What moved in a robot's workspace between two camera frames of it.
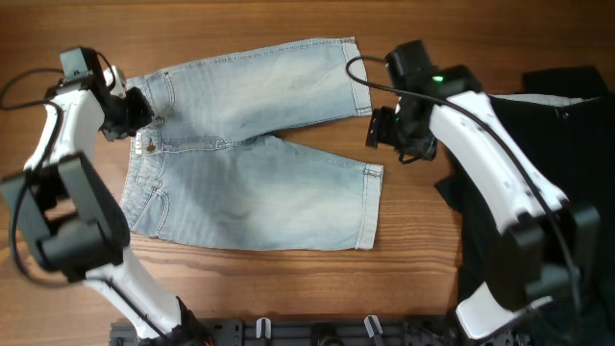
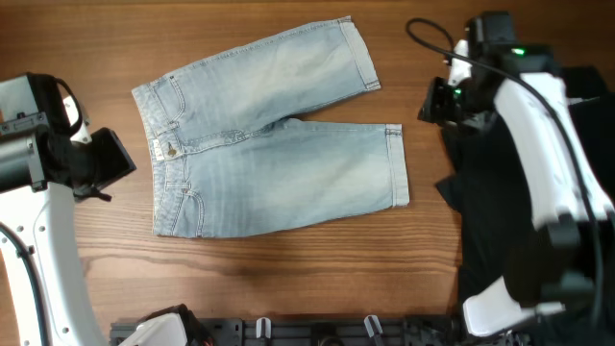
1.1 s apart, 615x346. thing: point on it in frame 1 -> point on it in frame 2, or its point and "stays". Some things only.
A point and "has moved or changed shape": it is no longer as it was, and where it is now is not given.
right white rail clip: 373,325 stays
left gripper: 146,114 -> 121,162
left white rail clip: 268,327 stays
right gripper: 379,129 -> 434,109
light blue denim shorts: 208,171 has moved or changed shape
